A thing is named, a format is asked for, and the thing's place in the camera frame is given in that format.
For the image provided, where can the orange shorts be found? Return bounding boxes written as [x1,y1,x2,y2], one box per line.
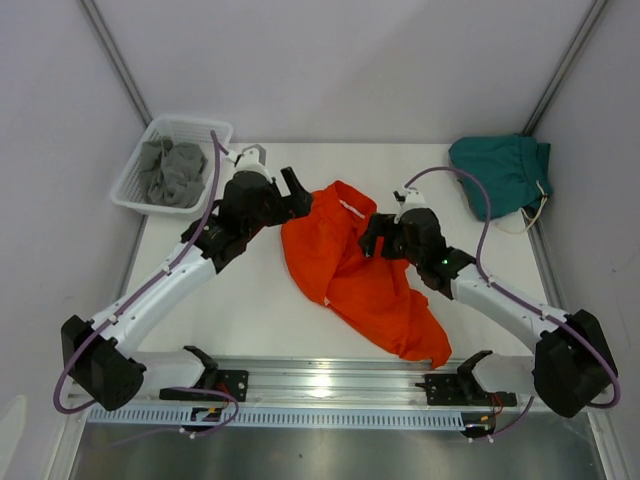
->
[281,181,452,368]

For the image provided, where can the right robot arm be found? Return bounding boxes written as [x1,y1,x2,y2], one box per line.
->
[358,208,621,418]

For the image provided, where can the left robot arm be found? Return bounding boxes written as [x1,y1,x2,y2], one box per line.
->
[61,167,313,411]

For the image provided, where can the grey shorts in basket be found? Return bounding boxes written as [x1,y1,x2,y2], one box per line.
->
[138,137,207,209]

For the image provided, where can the folded green shorts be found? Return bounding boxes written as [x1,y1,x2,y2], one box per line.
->
[448,134,553,235]

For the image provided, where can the white plastic basket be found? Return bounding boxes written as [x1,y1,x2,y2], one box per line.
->
[111,115,234,218]

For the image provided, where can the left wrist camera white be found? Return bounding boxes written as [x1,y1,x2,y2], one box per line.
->
[227,144,268,175]

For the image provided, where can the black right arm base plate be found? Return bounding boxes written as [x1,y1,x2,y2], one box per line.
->
[415,373,517,407]

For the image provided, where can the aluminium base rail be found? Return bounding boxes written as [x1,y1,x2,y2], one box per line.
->
[67,355,611,412]

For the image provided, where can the white slotted cable duct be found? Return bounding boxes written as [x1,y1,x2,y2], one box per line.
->
[88,405,465,431]

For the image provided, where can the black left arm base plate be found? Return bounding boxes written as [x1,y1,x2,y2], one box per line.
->
[159,370,250,402]

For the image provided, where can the aluminium corner post right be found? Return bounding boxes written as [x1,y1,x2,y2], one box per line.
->
[521,0,613,137]

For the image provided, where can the aluminium corner post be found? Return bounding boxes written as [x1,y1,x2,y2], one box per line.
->
[521,0,613,137]
[77,0,153,127]

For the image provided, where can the aluminium corner post left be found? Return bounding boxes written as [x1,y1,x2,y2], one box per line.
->
[77,0,153,127]

